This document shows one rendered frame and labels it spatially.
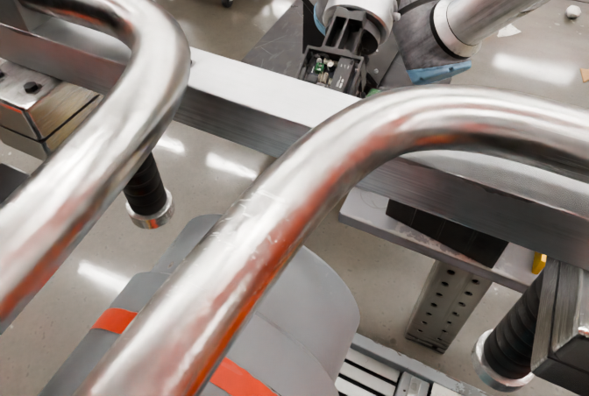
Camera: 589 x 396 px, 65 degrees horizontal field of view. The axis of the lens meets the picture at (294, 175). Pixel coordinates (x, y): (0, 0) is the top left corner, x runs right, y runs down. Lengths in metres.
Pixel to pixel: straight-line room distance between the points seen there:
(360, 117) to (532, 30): 2.24
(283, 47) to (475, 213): 1.31
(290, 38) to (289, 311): 1.34
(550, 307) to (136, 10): 0.24
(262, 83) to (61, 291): 1.21
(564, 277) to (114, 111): 0.21
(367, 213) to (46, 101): 0.63
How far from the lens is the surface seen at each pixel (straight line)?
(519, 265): 0.86
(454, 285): 0.96
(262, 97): 0.22
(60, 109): 0.32
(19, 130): 0.33
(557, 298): 0.25
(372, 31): 0.60
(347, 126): 0.16
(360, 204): 0.85
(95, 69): 0.28
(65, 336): 1.33
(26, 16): 0.30
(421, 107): 0.18
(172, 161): 1.58
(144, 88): 0.19
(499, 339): 0.37
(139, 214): 0.46
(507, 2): 1.07
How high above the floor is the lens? 1.12
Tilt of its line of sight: 49 degrees down
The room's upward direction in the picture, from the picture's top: straight up
